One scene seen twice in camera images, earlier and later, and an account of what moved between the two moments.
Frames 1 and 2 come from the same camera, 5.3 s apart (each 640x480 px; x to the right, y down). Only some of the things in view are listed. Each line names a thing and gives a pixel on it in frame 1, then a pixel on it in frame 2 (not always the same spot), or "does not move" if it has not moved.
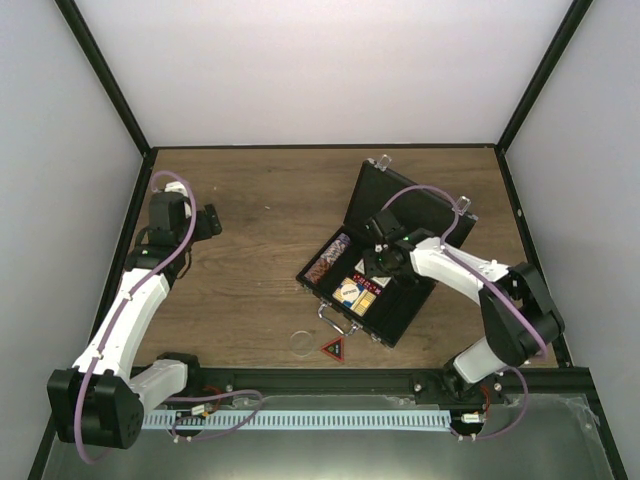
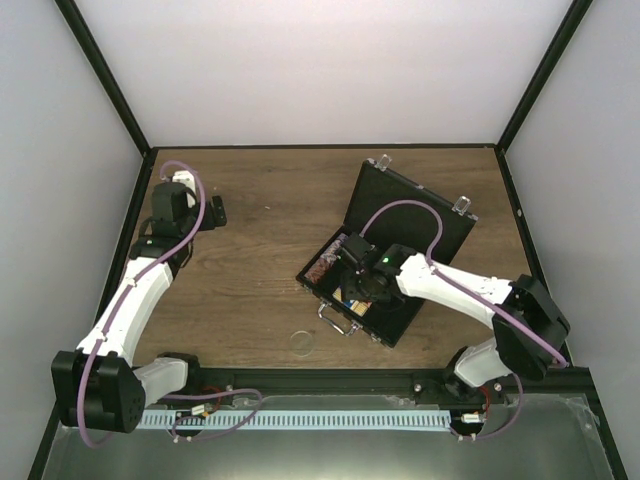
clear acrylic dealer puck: (301, 343) does not move
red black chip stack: (317, 270) does not move
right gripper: (372, 270) -> (349, 290)
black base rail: (537, 383) does not move
